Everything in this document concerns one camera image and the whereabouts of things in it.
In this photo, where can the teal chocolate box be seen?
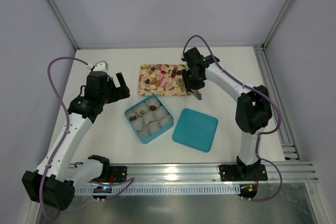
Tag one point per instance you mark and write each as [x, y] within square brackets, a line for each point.
[152, 124]

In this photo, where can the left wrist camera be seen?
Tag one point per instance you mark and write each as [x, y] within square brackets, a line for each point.
[101, 66]

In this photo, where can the teal box lid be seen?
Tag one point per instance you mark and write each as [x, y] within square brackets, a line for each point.
[195, 130]

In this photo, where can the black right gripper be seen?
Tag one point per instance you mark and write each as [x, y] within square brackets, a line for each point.
[192, 85]

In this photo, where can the floral rectangular tray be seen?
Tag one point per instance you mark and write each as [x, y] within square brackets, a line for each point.
[161, 80]

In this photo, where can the metal tongs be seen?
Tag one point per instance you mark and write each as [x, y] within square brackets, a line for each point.
[193, 92]

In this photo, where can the brown rectangular chocolate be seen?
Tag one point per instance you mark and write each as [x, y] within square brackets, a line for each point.
[132, 118]

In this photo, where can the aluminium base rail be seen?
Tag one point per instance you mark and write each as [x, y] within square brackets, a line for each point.
[204, 179]

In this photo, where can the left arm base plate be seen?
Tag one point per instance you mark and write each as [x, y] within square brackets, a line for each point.
[118, 174]

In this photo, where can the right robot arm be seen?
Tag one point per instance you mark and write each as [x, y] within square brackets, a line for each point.
[253, 110]

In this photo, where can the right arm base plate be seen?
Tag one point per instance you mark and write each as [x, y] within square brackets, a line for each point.
[236, 173]

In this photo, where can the round brown chocolate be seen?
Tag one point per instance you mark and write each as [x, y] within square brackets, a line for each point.
[152, 107]

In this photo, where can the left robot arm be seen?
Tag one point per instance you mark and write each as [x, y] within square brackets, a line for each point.
[51, 184]

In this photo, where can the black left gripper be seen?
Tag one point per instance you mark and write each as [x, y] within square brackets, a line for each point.
[115, 91]

